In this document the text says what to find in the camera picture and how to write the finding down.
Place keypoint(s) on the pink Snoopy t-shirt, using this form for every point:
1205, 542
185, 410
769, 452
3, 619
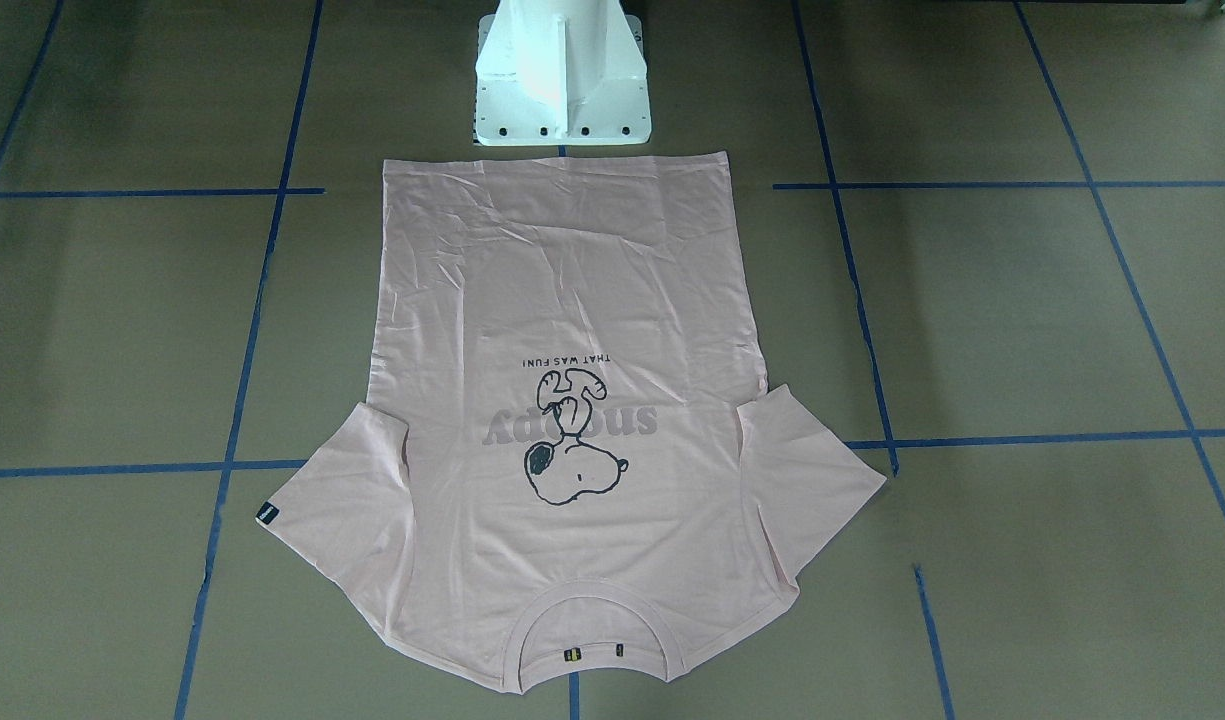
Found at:
569, 456

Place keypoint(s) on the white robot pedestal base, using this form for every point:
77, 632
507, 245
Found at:
561, 73

